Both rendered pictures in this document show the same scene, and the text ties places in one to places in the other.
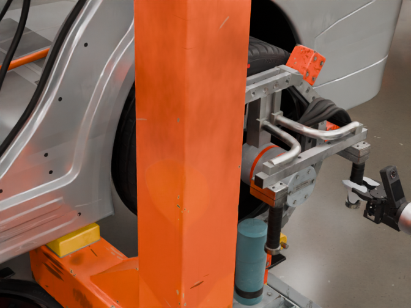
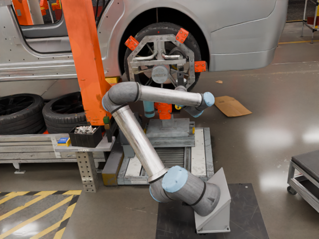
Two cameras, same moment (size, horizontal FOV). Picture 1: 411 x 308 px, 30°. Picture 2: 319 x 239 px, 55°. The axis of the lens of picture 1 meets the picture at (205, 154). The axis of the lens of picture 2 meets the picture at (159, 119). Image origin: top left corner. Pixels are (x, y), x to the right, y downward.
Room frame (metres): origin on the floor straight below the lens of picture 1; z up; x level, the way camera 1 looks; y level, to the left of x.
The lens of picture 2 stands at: (0.36, -2.00, 1.61)
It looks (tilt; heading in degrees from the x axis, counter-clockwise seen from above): 27 degrees down; 51
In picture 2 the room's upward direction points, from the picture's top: 5 degrees counter-clockwise
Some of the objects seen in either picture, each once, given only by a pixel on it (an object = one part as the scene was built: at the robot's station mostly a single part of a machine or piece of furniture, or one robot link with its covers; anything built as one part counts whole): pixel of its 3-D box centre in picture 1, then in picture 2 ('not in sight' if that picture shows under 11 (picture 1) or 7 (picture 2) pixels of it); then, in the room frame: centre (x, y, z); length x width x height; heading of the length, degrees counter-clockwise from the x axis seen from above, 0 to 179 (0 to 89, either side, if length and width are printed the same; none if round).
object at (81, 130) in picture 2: not in sight; (86, 135); (1.19, -0.07, 0.51); 0.20 x 0.14 x 0.13; 124
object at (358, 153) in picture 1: (351, 148); (180, 66); (1.90, -0.42, 0.93); 0.09 x 0.05 x 0.05; 43
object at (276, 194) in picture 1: (268, 189); (136, 68); (1.67, -0.17, 0.93); 0.09 x 0.05 x 0.05; 43
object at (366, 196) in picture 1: (367, 194); not in sight; (1.82, -0.46, 0.83); 0.09 x 0.05 x 0.02; 50
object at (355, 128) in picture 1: (317, 112); (171, 50); (1.91, -0.31, 1.03); 0.19 x 0.18 x 0.11; 43
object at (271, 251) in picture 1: (274, 226); (136, 82); (1.65, -0.19, 0.83); 0.04 x 0.04 x 0.16
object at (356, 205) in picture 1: (356, 182); not in sight; (1.88, -0.44, 0.83); 0.04 x 0.04 x 0.16
